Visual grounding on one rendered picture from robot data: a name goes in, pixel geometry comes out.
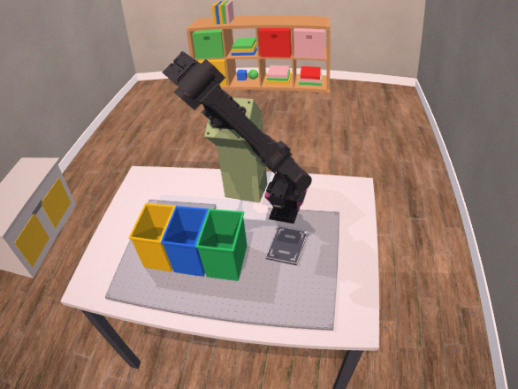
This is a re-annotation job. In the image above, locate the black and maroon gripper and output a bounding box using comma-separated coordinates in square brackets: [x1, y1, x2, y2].
[264, 175, 307, 211]

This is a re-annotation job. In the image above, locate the green bin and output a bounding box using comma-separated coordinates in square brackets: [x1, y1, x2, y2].
[195, 210, 247, 281]

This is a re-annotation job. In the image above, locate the blue bin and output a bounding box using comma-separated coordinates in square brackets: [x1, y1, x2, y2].
[160, 206, 209, 277]

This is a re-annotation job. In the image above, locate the yellow open-top bin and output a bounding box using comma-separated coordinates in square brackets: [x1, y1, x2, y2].
[129, 203, 176, 271]

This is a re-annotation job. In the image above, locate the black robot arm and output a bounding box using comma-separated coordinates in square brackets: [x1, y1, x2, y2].
[162, 51, 312, 209]

